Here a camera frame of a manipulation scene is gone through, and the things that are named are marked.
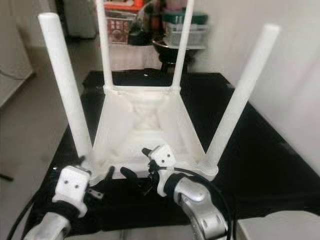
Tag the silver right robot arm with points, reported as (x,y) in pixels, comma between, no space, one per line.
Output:
(200,207)

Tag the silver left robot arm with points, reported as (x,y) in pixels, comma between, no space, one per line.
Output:
(52,227)

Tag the black chair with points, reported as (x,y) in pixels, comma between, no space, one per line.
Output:
(6,177)

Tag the black bag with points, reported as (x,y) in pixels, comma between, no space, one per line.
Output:
(140,30)

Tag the clear plastic drawer box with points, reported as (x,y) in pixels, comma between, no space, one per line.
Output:
(200,35)

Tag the red printed carton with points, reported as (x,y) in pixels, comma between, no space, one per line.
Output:
(122,27)

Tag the green box lid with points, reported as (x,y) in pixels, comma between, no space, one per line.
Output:
(175,17)

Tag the orange box lid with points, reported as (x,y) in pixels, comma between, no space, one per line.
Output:
(125,7)

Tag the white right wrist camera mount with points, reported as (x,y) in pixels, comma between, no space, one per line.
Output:
(167,156)

